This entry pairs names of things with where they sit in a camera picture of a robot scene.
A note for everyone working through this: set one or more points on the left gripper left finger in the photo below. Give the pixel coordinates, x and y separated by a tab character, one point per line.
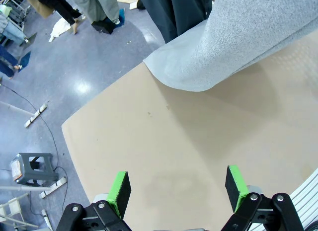
119	191

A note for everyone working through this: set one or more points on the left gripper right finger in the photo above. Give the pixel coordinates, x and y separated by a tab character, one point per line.
236	188

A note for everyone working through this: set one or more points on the grey training pants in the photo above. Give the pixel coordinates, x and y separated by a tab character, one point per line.
236	42

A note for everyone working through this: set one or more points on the white slatted panel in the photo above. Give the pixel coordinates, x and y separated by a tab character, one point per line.
306	198

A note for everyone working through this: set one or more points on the grey plastic stool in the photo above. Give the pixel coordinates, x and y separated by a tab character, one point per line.
39	157

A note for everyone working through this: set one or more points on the white orange-edged box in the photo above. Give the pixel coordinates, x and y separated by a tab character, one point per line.
15	170

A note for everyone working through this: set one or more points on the half mannequin in blue jeans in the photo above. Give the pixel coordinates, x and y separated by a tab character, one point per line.
7	62

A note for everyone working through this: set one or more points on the white cloth on floor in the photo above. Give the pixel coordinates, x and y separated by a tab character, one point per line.
59	28

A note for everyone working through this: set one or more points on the person in dark shirt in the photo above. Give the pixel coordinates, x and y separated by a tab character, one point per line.
179	12

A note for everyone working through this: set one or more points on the mannequin with white shawl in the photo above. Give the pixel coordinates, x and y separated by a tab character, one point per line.
99	5

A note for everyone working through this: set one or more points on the mannequin with yellow scarf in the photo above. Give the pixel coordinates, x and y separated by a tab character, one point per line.
12	32

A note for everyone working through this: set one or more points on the bare mannequin in black trousers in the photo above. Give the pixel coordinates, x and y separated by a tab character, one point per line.
62	5

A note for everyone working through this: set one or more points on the mannequin in yellow top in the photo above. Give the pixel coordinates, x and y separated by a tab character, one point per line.
42	7

